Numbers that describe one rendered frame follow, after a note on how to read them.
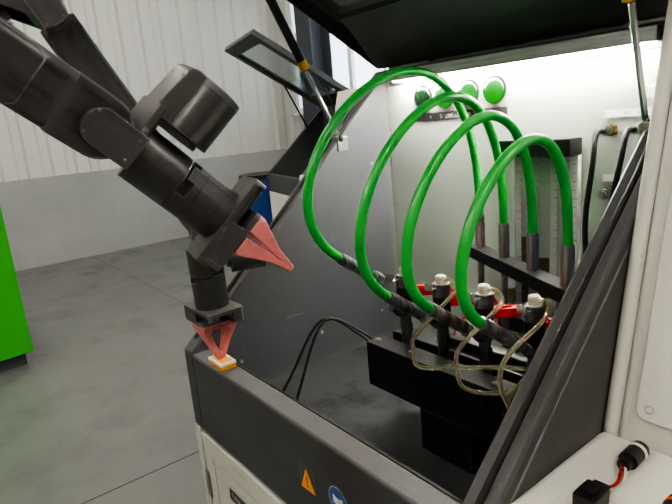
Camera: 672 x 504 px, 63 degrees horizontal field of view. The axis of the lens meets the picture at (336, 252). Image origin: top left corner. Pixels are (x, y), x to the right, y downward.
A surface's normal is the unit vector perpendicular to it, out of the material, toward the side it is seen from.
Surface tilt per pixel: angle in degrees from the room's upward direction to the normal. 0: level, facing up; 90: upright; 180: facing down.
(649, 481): 0
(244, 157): 90
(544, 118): 90
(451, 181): 90
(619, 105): 90
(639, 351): 76
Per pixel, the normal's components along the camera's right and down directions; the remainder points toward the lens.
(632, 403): -0.78, -0.03
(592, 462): -0.08, -0.97
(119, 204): 0.61, 0.13
